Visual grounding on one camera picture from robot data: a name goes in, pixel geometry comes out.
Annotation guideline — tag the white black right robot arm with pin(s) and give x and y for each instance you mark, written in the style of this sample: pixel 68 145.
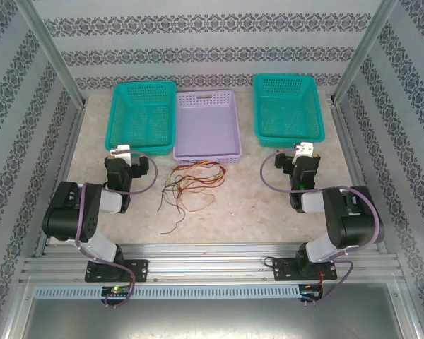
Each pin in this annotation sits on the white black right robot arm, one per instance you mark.
pixel 357 219

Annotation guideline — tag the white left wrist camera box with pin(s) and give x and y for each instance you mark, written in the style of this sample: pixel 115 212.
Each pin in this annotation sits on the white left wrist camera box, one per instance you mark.
pixel 122 152

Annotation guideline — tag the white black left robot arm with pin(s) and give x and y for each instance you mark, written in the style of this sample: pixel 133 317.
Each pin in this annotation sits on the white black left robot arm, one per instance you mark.
pixel 61 212

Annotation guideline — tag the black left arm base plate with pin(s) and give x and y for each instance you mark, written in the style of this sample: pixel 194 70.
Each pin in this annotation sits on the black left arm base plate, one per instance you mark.
pixel 138 270

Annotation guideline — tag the aluminium mounting rail beam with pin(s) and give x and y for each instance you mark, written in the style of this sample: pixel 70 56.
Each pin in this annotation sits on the aluminium mounting rail beam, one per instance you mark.
pixel 205 263

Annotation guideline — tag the aluminium side rail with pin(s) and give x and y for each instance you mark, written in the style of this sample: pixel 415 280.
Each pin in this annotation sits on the aluminium side rail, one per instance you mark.
pixel 347 141
pixel 65 169

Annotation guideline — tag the purple plastic basket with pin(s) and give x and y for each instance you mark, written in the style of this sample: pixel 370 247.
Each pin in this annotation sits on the purple plastic basket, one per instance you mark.
pixel 206 130

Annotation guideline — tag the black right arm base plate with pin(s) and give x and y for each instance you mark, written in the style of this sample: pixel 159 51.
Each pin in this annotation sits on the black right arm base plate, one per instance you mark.
pixel 282 272

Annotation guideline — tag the teal plastic basket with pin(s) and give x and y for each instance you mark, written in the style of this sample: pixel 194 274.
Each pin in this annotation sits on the teal plastic basket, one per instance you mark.
pixel 141 116
pixel 286 113

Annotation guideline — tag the grey metal sheet panel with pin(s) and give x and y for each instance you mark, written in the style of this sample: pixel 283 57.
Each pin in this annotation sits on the grey metal sheet panel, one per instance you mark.
pixel 212 321

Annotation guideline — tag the aluminium frame post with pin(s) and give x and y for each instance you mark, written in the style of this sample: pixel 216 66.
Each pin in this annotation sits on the aluminium frame post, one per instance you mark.
pixel 368 42
pixel 50 49

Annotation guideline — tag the small circuit board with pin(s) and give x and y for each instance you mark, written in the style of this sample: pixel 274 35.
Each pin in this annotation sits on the small circuit board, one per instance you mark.
pixel 309 291
pixel 116 290

